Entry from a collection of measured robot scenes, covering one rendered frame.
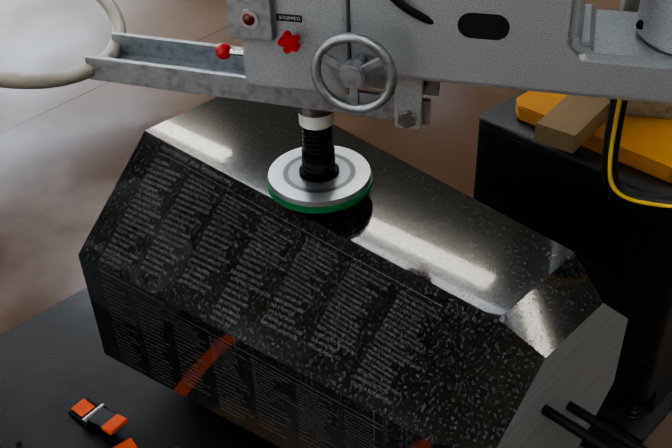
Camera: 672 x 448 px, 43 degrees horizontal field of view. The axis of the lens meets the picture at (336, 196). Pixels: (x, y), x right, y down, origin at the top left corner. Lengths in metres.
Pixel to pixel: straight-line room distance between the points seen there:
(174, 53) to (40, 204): 1.71
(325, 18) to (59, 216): 2.04
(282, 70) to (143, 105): 2.45
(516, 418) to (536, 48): 0.64
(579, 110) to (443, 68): 0.72
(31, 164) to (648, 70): 2.73
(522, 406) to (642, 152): 0.78
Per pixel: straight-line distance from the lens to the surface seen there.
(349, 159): 1.80
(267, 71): 1.55
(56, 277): 3.05
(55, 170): 3.61
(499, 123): 2.23
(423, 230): 1.70
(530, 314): 1.57
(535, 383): 1.57
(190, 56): 1.80
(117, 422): 2.43
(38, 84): 1.72
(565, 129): 2.05
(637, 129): 2.19
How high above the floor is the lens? 1.87
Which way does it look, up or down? 36 degrees down
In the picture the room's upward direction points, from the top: 2 degrees counter-clockwise
